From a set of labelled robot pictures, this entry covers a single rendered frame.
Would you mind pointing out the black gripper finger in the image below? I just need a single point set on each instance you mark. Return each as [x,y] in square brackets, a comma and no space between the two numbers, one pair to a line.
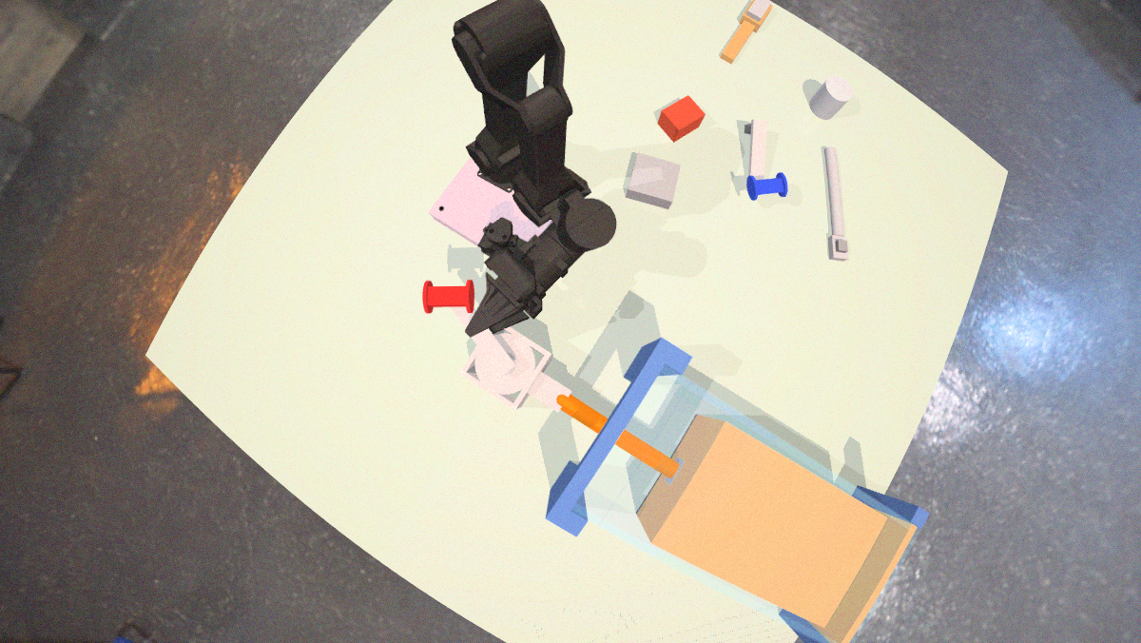
[496,306]
[519,317]

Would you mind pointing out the grey cylinder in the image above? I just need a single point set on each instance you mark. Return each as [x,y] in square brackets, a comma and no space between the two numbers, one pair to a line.
[830,97]

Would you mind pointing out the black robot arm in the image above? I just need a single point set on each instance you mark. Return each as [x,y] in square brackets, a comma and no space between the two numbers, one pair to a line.
[522,146]

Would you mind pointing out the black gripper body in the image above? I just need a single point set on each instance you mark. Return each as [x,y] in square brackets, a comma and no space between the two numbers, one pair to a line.
[528,281]

